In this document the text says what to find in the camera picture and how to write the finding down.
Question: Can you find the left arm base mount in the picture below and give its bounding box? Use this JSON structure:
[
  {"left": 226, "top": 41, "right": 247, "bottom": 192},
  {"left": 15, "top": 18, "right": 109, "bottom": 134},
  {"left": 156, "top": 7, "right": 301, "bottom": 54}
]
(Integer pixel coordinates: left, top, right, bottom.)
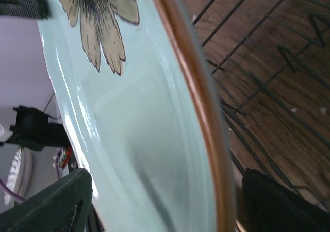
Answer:
[{"left": 5, "top": 105, "right": 73, "bottom": 171}]

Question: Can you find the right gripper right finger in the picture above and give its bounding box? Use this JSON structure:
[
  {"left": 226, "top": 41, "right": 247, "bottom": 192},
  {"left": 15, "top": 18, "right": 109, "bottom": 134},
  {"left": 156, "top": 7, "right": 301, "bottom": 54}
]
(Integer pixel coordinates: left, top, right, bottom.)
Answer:
[{"left": 242, "top": 168, "right": 329, "bottom": 231}]

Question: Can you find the green-rimmed plate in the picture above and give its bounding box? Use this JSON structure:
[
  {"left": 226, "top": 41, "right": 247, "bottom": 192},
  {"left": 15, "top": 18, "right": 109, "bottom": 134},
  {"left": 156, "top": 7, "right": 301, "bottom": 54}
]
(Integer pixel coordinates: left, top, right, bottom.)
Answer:
[{"left": 38, "top": 0, "right": 236, "bottom": 231}]

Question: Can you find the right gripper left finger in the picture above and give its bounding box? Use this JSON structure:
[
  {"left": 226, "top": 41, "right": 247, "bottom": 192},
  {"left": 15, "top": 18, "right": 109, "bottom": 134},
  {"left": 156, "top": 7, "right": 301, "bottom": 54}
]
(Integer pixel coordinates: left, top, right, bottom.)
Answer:
[{"left": 1, "top": 168, "right": 92, "bottom": 231}]

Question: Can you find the grey wire dish rack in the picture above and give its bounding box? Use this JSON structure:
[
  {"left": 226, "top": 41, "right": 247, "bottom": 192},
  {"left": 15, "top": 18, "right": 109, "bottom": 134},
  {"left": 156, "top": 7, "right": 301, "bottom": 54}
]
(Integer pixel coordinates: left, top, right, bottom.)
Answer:
[{"left": 190, "top": 0, "right": 330, "bottom": 212}]

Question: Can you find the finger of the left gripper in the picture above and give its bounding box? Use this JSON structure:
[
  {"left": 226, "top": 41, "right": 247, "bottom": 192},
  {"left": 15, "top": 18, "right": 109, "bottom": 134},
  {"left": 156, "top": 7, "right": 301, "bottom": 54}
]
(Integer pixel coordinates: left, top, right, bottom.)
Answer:
[{"left": 1, "top": 0, "right": 49, "bottom": 19}]

